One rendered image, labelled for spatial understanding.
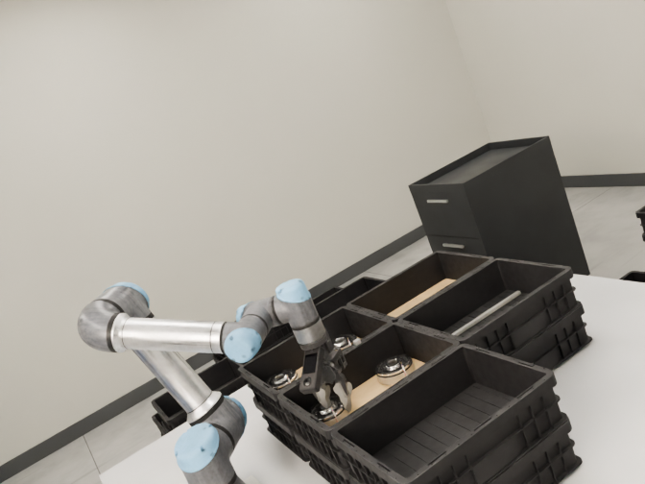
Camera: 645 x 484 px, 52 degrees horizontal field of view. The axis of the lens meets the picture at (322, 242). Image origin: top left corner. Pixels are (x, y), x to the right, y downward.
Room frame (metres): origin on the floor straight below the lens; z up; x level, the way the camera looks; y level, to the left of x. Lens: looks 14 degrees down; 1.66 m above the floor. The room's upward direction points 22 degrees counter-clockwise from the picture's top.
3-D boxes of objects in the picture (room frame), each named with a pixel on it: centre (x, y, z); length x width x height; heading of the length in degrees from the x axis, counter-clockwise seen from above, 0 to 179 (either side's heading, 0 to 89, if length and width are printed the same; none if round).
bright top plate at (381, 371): (1.63, -0.05, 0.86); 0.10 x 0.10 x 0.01
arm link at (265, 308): (1.56, 0.22, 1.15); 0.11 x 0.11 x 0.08; 72
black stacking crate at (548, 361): (1.67, -0.35, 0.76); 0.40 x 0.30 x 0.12; 113
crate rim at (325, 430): (1.51, 0.02, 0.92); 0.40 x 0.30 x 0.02; 113
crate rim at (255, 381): (1.79, 0.14, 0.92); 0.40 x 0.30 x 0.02; 113
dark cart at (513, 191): (3.33, -0.89, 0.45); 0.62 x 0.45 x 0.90; 114
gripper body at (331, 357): (1.55, 0.11, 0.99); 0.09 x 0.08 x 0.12; 153
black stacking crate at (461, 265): (1.95, -0.23, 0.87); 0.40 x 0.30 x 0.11; 113
